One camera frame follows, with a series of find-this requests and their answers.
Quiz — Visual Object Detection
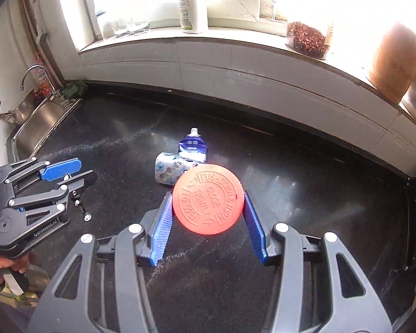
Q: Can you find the orange round jar lid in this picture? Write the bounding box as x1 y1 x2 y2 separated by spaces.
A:
172 164 245 235

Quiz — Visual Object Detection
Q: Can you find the purple toothpaste tube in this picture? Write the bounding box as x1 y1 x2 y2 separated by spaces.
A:
178 127 208 163

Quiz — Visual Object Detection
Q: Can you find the person's left hand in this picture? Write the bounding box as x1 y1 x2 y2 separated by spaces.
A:
0 253 31 285

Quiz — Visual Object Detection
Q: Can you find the stainless steel sink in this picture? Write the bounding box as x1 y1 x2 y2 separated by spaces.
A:
6 95 82 162

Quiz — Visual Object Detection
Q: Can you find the chrome faucet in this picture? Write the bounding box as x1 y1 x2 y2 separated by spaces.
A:
19 64 57 97

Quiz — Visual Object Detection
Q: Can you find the dark green cloth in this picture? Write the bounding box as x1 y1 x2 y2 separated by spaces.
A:
61 80 88 100

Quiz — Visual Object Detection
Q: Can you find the red labelled cleaner bottle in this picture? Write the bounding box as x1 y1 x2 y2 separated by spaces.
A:
36 68 55 98

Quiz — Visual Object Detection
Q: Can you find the white detergent bottle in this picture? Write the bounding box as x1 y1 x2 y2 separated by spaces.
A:
178 0 208 34

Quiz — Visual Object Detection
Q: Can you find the jar of red dried goods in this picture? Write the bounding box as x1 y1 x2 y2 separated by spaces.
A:
285 21 331 59

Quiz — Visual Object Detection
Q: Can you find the woven brown basket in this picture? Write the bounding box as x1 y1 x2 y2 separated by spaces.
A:
367 24 416 105

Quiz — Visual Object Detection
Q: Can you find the black wire rack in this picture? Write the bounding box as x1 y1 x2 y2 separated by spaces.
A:
396 179 416 274

